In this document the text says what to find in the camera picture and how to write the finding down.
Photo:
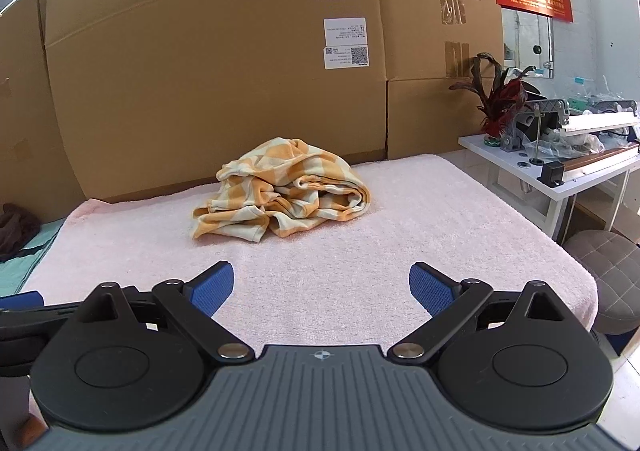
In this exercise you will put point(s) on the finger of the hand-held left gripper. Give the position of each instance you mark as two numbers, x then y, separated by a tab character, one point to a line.
20	302

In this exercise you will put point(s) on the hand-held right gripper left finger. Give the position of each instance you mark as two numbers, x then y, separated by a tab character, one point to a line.
215	288

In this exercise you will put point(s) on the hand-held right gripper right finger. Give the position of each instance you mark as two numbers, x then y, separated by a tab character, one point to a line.
430	288

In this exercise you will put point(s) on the orange white striped shirt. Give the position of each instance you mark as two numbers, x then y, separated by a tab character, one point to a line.
280	181

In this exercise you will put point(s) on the teal bed sheet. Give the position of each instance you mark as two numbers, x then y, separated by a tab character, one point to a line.
22	266

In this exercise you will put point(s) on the pink towel blanket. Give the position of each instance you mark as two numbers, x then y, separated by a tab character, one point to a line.
400	231

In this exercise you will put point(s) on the dark brown cloth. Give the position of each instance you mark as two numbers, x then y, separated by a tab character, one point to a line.
17	231

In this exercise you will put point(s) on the white side table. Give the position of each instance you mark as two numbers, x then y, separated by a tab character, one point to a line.
505	166

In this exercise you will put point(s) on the cardboard box with small label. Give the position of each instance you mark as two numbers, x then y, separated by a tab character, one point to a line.
25	131

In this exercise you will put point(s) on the grey padded stool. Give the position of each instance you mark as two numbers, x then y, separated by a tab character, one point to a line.
607	276

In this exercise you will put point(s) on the red leaf potted plant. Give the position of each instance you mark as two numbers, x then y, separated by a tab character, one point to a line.
502	101

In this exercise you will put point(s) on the brown strip sealer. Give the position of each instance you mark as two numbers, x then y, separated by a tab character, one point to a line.
590	166

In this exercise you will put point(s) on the clear plastic bags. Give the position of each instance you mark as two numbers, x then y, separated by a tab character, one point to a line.
575	141

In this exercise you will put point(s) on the grey sealing machine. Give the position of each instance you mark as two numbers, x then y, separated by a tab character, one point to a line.
550	111

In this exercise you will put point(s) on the large cardboard box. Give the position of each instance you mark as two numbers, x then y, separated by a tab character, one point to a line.
200	56

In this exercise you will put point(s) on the white shipping label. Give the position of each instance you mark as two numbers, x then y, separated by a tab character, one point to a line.
345	42

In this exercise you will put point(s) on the taped cardboard box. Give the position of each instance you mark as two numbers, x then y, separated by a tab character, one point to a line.
425	21

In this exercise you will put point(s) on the white shelf cabinet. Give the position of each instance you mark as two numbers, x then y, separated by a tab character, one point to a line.
615	41

